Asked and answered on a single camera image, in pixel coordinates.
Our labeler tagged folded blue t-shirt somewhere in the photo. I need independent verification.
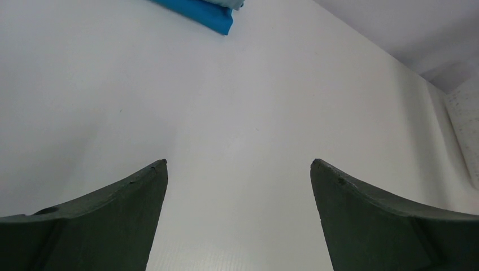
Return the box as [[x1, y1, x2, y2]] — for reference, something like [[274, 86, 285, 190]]
[[152, 0, 233, 36]]

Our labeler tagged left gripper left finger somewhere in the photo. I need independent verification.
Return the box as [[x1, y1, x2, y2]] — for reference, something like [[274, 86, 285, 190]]
[[1, 159, 168, 270]]

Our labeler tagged white plastic laundry basket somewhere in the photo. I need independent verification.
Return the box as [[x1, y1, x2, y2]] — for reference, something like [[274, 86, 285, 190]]
[[445, 76, 478, 189]]

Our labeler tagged folded grey t-shirt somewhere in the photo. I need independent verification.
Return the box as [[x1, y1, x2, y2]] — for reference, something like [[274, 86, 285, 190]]
[[210, 0, 245, 10]]

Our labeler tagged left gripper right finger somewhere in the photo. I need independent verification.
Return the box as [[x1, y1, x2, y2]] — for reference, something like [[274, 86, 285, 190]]
[[310, 159, 478, 270]]

